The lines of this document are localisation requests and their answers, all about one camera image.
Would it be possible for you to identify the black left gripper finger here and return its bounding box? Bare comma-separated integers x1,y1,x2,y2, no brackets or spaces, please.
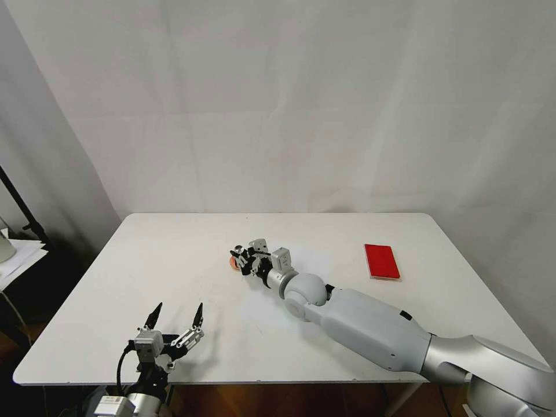
170,302,206,349
138,302,163,332

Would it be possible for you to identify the red rectangular ink pad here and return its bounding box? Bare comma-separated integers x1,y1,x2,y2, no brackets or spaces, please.
364,243,402,282

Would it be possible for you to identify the stack of white papers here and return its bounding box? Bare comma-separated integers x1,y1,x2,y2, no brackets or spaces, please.
0,237,49,291

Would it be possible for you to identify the white rounded container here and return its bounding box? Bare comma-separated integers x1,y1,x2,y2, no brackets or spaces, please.
0,216,16,264

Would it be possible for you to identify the black metal stand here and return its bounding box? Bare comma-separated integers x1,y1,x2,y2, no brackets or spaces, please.
0,164,56,253

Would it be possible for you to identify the white table leg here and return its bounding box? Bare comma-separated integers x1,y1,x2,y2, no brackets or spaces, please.
397,382,420,417

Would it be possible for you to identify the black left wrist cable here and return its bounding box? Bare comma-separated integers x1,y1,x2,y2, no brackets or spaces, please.
115,343,136,394

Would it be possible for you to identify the thin white cable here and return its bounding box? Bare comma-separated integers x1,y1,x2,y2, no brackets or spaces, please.
0,290,34,344

